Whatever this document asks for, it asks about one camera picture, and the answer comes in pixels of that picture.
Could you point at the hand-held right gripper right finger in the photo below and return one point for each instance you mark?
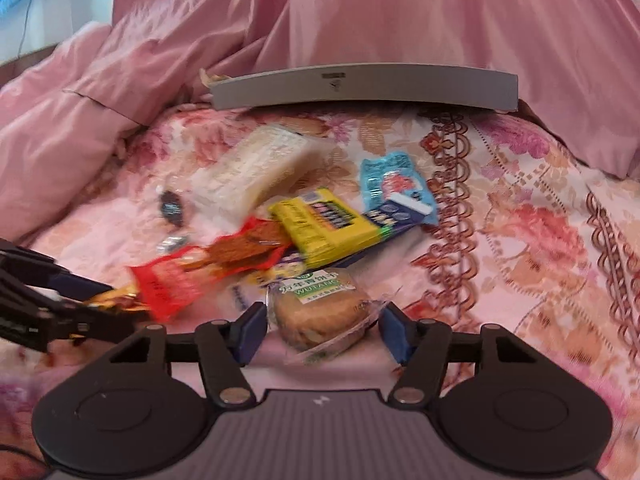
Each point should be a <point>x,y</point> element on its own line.
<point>395,332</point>

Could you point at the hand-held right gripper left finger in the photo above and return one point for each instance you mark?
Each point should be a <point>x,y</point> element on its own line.
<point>250,332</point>

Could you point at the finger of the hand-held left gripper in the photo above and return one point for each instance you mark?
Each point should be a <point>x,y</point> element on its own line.
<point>95,322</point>
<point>82,284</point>

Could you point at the gold candy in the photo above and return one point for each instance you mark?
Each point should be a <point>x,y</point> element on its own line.
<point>117,300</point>

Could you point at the green label biscuit packet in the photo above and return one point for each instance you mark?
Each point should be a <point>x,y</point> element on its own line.
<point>320,310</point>

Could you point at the red snack packet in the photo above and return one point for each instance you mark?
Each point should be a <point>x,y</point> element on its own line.
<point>210,265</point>

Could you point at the silver candy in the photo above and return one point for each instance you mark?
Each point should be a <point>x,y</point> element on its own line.
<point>174,242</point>

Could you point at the dark blue snack packet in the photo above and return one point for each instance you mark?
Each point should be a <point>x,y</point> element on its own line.
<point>395,227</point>

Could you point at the dark candy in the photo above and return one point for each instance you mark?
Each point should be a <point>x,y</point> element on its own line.
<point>171,207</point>

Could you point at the yellow snack packet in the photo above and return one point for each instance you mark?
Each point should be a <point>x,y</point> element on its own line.
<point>325,227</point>

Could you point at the white snack packet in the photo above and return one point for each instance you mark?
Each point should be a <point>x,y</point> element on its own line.
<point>260,170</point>

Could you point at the grey cardboard box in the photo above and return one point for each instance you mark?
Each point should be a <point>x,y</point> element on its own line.
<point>365,85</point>

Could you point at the floral bed sheet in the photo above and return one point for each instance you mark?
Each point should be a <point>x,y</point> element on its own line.
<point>525,260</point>

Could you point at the beige wrapper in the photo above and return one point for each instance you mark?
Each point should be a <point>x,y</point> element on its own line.
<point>212,77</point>

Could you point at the pink duvet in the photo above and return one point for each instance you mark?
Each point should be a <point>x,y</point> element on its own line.
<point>400,10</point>

